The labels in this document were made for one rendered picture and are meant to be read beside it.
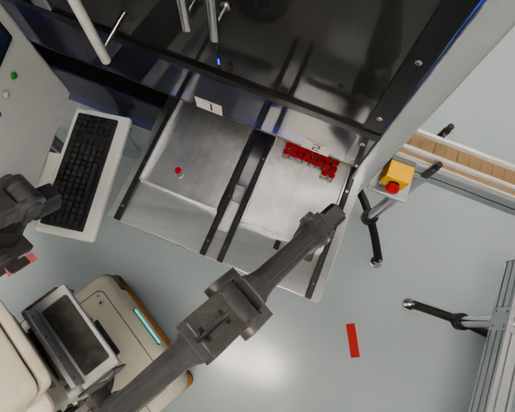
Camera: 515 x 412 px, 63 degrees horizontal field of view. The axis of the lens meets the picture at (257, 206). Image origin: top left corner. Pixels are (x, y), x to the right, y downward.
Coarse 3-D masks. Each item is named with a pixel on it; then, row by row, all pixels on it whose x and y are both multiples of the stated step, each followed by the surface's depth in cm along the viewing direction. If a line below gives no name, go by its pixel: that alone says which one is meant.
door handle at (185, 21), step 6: (180, 0) 74; (186, 0) 76; (192, 0) 81; (198, 0) 82; (180, 6) 76; (186, 6) 76; (192, 6) 81; (180, 12) 78; (186, 12) 78; (180, 18) 80; (186, 18) 79; (186, 24) 81; (186, 30) 82
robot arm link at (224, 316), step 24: (192, 312) 64; (216, 312) 66; (240, 312) 68; (192, 336) 63; (216, 336) 64; (168, 360) 66; (192, 360) 64; (144, 384) 70; (168, 384) 69; (96, 408) 77; (120, 408) 74
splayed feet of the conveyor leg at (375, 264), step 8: (360, 192) 215; (360, 200) 213; (368, 200) 213; (368, 208) 210; (360, 216) 213; (368, 224) 210; (376, 232) 208; (376, 240) 208; (376, 248) 209; (376, 256) 210; (376, 264) 215
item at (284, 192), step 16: (272, 144) 133; (272, 160) 135; (288, 160) 135; (272, 176) 134; (288, 176) 134; (304, 176) 134; (336, 176) 134; (256, 192) 132; (272, 192) 132; (288, 192) 132; (304, 192) 133; (320, 192) 133; (336, 192) 133; (256, 208) 131; (272, 208) 131; (288, 208) 131; (304, 208) 131; (320, 208) 131; (256, 224) 130; (272, 224) 130; (288, 224) 130; (288, 240) 128
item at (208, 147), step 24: (168, 120) 134; (192, 120) 138; (216, 120) 138; (168, 144) 135; (192, 144) 136; (216, 144) 136; (240, 144) 136; (144, 168) 129; (168, 168) 133; (192, 168) 133; (216, 168) 134; (168, 192) 131; (192, 192) 131; (216, 192) 132
